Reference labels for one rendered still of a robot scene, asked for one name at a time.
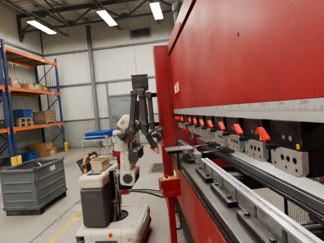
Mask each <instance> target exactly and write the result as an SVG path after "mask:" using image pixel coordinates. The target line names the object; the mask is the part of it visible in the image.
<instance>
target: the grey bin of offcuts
mask: <svg viewBox="0 0 324 243"><path fill-rule="evenodd" d="M64 158H65V157H60V158H56V159H32V160H30V161H27V162H24V163H21V164H18V165H14V166H11V167H8V168H5V169H2V170H1V169H0V183H1V191H2V198H3V206H4V207H3V211H6V216H28V215H41V214H43V213H44V212H45V209H44V206H45V205H46V204H48V203H49V202H51V201H52V200H54V199H63V198H65V197H66V196H67V194H66V191H67V190H68V188H67V187H66V178H65V169H64Z"/></svg>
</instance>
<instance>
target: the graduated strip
mask: <svg viewBox="0 0 324 243"><path fill-rule="evenodd" d="M174 111H324V98H311V99H299V100H286V101H274V102H261V103H249V104H236V105H223V106H211V107H198V108H181V109H174Z"/></svg>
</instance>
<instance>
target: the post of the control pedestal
mask: <svg viewBox="0 0 324 243"><path fill-rule="evenodd" d="M167 204H168V215H169V227H170V238H171V243H177V231H176V216H175V204H174V197H168V198H167Z"/></svg>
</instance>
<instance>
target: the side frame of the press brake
mask: <svg viewBox="0 0 324 243"><path fill-rule="evenodd" d="M153 61H154V72H155V83H156V94H157V106H158V117H159V126H162V127H163V129H164V131H162V132H161V133H160V136H161V137H163V139H164V146H161V150H162V166H163V177H164V176H165V175H168V176H172V170H171V159H170V154H168V152H166V150H165V148H169V147H174V146H175V145H178V141H177V140H181V139H182V140H183V141H185V142H186V143H187V144H189V146H197V140H196V138H197V137H201V136H200V135H197V134H194V133H193V139H191V138H190V136H189V134H186V130H185V129H183V128H180V127H179V125H178V121H176V119H175V116H177V117H178V114H174V104H173V92H172V80H171V68H170V55H168V50H167V45H159V46H153ZM195 148H196V149H197V150H202V147H195ZM211 161H212V162H214V163H215V164H216V165H218V166H219V167H221V168H222V160H221V159H212V160H211ZM174 203H178V200H177V198H176V196H174Z"/></svg>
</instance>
